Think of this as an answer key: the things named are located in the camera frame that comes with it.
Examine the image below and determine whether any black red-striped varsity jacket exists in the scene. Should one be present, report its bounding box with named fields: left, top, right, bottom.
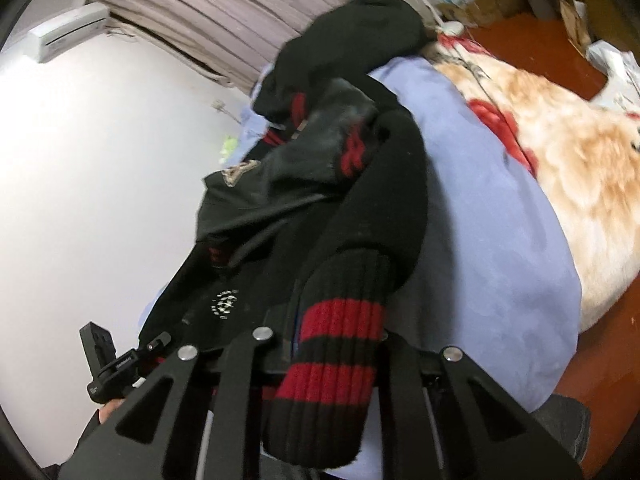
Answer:
left=139, top=76, right=427, bottom=469

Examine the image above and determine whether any black sweater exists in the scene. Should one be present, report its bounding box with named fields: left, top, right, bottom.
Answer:
left=250, top=0, right=431, bottom=124

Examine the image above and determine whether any white plastic bag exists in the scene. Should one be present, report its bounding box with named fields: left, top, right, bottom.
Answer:
left=587, top=40, right=640, bottom=115

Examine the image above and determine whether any light blue bed sheet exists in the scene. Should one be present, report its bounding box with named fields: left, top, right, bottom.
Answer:
left=136, top=54, right=584, bottom=480

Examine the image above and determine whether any pink grey curtain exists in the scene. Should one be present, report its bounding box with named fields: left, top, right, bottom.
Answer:
left=91, top=0, right=348, bottom=92

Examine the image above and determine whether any white wall socket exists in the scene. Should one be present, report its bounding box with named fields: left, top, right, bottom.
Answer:
left=212, top=100, right=227, bottom=113

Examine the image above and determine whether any floral cream blanket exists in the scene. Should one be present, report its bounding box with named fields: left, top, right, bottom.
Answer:
left=423, top=36, right=639, bottom=330

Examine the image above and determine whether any person's left hand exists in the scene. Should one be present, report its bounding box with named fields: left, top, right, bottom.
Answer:
left=98, top=399, right=125, bottom=424

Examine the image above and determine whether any brown paper bag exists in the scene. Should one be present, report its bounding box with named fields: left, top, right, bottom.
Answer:
left=559, top=0, right=592, bottom=58

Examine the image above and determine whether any white air conditioner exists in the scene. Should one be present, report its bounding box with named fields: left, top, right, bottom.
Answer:
left=25, top=2, right=110, bottom=63

